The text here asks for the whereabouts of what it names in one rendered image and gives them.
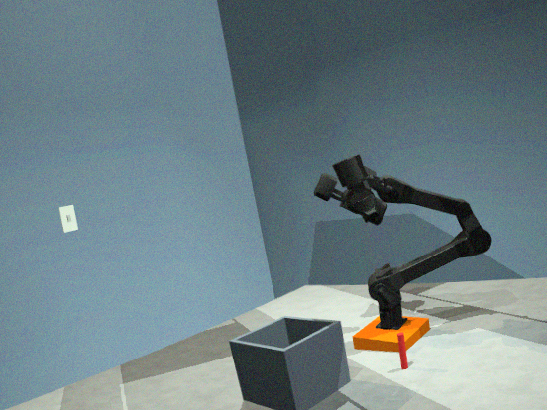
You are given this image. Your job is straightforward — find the red peg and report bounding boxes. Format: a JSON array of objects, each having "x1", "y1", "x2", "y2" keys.
[{"x1": 397, "y1": 333, "x2": 408, "y2": 369}]

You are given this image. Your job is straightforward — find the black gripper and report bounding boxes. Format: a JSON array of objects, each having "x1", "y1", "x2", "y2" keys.
[{"x1": 313, "y1": 173, "x2": 387, "y2": 225}]

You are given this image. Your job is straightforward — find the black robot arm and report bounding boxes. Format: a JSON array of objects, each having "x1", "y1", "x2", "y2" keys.
[{"x1": 332, "y1": 154, "x2": 492, "y2": 330}]

